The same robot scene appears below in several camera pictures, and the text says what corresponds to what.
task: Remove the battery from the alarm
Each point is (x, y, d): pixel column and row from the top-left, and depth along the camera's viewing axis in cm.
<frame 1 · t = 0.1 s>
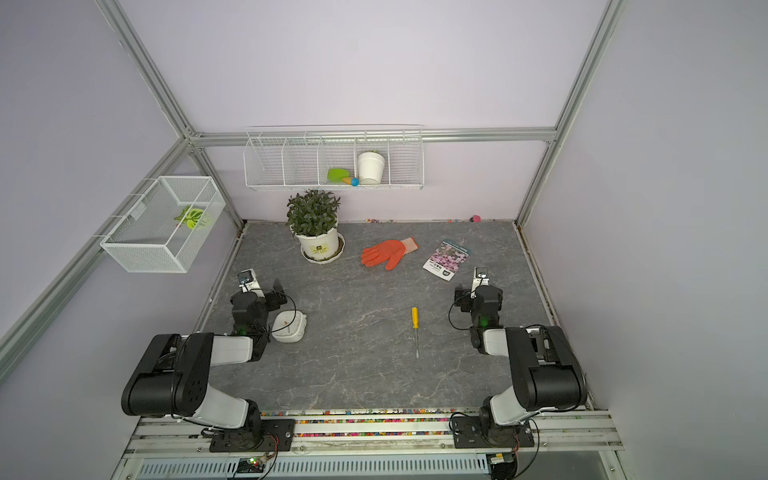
left hand: (264, 284, 92), fingers open
right hand: (475, 283, 95), fingers open
white alarm device: (288, 323, 92), point 3 cm above the table
yellow handled screwdriver: (415, 323, 94), on the table
red orange work glove: (389, 252, 111), point 2 cm above the table
flower seed packet: (446, 260, 111), on the table
potted green plant: (312, 216, 98), point 20 cm above the table
pink small ball: (475, 219, 126), on the table

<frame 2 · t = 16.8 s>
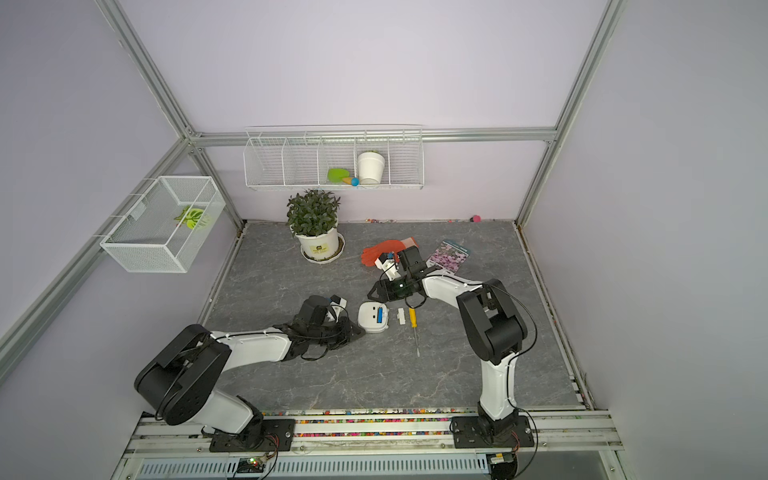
left hand: (364, 335, 86), fingers closed
right hand: (374, 292, 93), fingers open
white alarm device: (373, 317, 92), point 4 cm above the table
white battery cover: (401, 316, 96), on the table
the other named things where they were.

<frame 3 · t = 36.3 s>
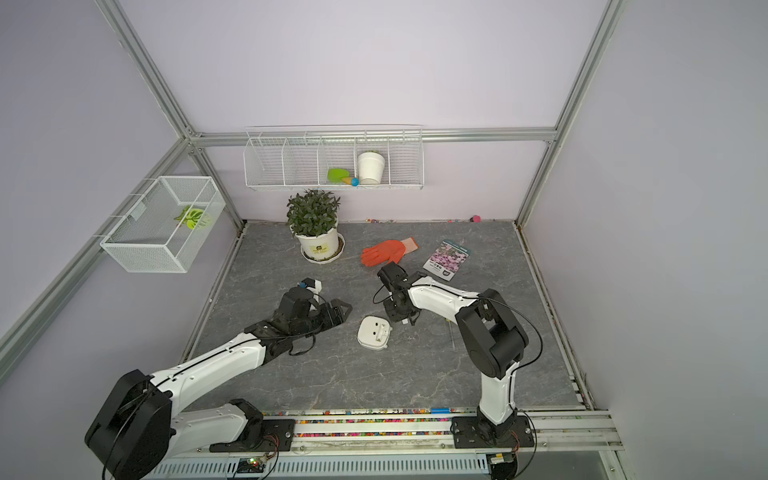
left hand: (343, 313, 84), fingers open
right hand: (397, 309, 94), fingers closed
white alarm device: (374, 331, 89), point 5 cm above the table
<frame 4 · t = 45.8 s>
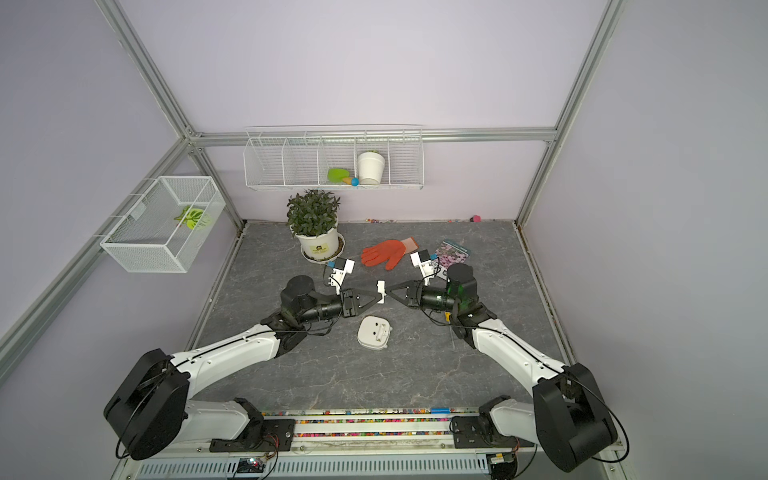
left hand: (381, 301, 72), fingers closed
right hand: (385, 292, 73), fingers closed
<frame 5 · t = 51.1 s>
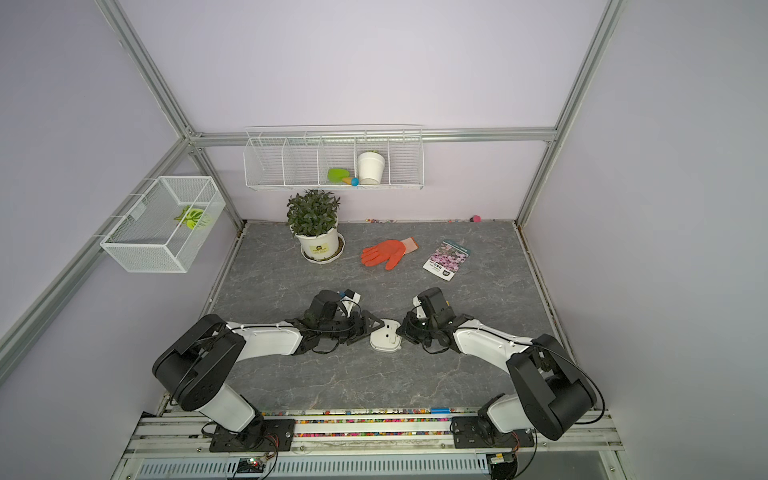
left hand: (377, 331, 85), fingers open
right hand: (393, 329, 86), fingers closed
white alarm device: (386, 339, 88), point 4 cm above the table
